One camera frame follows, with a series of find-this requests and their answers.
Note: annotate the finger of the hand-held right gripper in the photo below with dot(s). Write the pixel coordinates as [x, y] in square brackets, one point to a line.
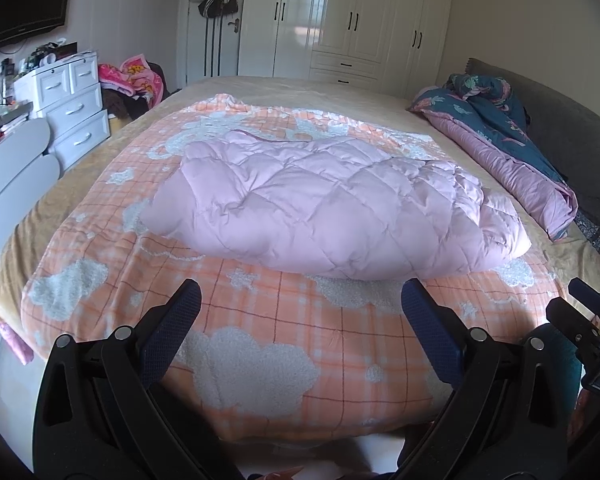
[587, 292]
[570, 317]

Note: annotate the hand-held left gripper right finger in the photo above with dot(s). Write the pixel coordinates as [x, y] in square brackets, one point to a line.
[430, 325]

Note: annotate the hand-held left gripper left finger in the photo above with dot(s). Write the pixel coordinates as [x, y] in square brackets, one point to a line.
[172, 325]

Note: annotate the pink quilted jacket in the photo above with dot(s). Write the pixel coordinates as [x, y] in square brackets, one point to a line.
[330, 200]

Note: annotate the dark clothes pile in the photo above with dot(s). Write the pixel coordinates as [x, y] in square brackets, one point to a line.
[125, 105]

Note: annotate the dark floral pillow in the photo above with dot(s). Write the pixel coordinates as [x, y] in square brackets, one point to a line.
[590, 232]

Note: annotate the orange plaid blanket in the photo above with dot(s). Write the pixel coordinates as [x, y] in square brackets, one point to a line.
[280, 320]

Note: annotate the teal floral quilt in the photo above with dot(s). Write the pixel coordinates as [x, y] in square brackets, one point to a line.
[505, 160]

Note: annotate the pink cloth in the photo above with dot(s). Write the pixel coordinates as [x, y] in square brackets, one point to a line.
[17, 345]

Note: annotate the grey headboard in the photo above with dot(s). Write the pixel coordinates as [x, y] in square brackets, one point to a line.
[580, 125]

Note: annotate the white curved desk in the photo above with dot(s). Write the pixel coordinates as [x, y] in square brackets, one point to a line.
[15, 170]

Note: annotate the white drawer cabinet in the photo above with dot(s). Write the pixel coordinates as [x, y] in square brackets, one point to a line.
[75, 115]

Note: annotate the pink cartoon blanket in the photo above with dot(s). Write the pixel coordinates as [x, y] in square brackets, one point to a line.
[137, 77]

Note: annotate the beige bed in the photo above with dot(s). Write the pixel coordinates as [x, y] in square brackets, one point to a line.
[330, 90]

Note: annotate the grey set-top box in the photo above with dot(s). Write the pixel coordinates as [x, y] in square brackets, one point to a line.
[10, 115]

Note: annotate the white door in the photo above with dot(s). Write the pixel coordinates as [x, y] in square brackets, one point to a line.
[230, 55]

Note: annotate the black box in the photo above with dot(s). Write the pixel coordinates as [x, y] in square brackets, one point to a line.
[60, 52]

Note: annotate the white wardrobe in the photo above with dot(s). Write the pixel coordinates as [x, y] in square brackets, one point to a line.
[360, 10]

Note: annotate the wall power socket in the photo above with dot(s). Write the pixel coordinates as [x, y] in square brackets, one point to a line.
[3, 68]

